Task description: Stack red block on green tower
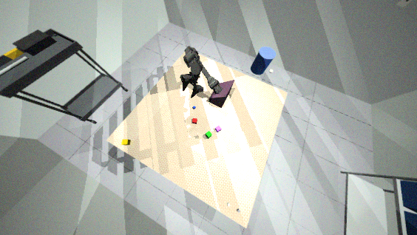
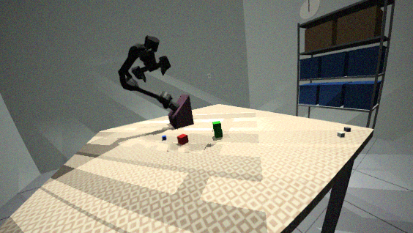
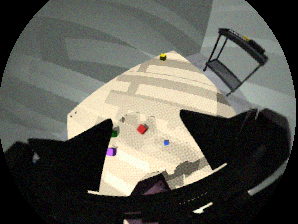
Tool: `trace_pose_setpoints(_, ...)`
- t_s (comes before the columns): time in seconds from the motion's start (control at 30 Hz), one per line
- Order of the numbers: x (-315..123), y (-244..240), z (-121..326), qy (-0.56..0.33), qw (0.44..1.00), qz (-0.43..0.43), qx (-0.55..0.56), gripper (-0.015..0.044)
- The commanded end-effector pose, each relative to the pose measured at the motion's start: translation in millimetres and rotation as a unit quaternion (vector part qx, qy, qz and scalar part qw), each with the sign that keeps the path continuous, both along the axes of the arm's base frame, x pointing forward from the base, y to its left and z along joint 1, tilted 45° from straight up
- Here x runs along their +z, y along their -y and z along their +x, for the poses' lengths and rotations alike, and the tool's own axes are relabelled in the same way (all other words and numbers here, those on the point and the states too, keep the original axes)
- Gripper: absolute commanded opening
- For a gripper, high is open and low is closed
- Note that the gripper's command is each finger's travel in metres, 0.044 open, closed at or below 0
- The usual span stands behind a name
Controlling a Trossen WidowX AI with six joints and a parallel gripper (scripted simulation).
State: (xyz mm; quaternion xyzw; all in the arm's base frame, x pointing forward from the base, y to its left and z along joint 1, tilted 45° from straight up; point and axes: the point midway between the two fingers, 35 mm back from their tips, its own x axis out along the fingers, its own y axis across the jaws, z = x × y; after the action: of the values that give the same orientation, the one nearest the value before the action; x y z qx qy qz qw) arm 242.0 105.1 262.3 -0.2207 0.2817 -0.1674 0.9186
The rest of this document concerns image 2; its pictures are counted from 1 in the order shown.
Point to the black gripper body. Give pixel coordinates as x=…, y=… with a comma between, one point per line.
x=150, y=66

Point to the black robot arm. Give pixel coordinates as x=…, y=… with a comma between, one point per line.
x=138, y=50

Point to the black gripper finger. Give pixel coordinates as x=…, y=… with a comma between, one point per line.
x=163, y=66
x=140, y=75

